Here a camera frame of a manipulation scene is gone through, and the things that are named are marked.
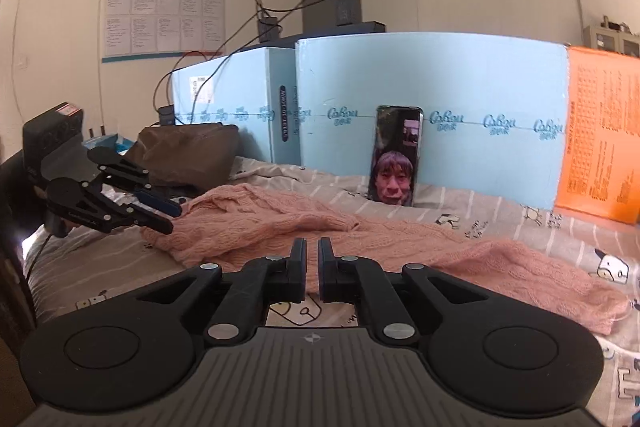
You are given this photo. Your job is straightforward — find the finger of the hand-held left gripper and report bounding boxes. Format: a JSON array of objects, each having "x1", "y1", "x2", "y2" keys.
[
  {"x1": 46, "y1": 177, "x2": 175, "y2": 236},
  {"x1": 87, "y1": 146, "x2": 183, "y2": 218}
]

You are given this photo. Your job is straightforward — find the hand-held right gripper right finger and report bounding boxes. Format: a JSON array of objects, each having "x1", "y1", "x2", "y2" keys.
[{"x1": 317, "y1": 237, "x2": 489, "y2": 349}]

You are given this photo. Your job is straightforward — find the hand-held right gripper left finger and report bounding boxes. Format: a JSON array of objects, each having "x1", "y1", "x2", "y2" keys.
[{"x1": 134, "y1": 237, "x2": 307, "y2": 349}]

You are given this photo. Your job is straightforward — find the pink knitted sweater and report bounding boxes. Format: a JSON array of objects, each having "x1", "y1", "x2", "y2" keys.
[{"x1": 141, "y1": 183, "x2": 632, "y2": 336}]

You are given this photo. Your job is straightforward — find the blue box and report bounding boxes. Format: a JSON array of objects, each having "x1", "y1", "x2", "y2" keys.
[{"x1": 81, "y1": 134, "x2": 121, "y2": 154}]

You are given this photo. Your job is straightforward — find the brown cloth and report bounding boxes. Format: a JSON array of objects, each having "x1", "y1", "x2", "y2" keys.
[{"x1": 121, "y1": 123, "x2": 240, "y2": 198}]

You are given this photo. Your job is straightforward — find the black smartphone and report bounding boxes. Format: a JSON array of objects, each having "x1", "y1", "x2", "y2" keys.
[{"x1": 367, "y1": 105, "x2": 425, "y2": 208}]

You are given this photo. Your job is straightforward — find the small light blue foam board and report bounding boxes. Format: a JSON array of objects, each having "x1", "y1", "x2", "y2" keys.
[{"x1": 169, "y1": 46, "x2": 297, "y2": 166}]

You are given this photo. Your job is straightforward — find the cartoon print bedsheet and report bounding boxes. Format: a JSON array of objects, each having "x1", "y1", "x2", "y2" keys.
[{"x1": 24, "y1": 155, "x2": 640, "y2": 427}]

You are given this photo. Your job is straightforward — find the small black power adapter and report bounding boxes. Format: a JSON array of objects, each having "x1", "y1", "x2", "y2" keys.
[{"x1": 257, "y1": 19, "x2": 281, "y2": 44}]

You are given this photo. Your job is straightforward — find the large light blue foam board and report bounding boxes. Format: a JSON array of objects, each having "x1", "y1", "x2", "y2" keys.
[{"x1": 294, "y1": 29, "x2": 569, "y2": 210}]

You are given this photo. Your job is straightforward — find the dark blue board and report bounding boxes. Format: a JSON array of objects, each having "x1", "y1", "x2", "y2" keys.
[{"x1": 239, "y1": 21, "x2": 386, "y2": 53}]

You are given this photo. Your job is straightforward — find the large black power adapter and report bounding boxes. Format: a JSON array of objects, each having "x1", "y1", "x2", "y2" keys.
[{"x1": 334, "y1": 0, "x2": 363, "y2": 27}]

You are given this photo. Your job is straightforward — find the orange printed board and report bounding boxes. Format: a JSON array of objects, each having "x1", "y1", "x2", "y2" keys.
[{"x1": 553, "y1": 45, "x2": 640, "y2": 226}]

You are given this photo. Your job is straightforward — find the grey metal cabinet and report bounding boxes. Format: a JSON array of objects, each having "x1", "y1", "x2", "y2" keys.
[{"x1": 582, "y1": 14, "x2": 640, "y2": 56}]

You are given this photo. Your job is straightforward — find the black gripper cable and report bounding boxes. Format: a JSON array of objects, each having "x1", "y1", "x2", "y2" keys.
[{"x1": 27, "y1": 231, "x2": 53, "y2": 280}]

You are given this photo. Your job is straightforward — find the white and blue wall poster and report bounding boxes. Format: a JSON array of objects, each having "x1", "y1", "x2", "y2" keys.
[{"x1": 101, "y1": 0, "x2": 226, "y2": 64}]

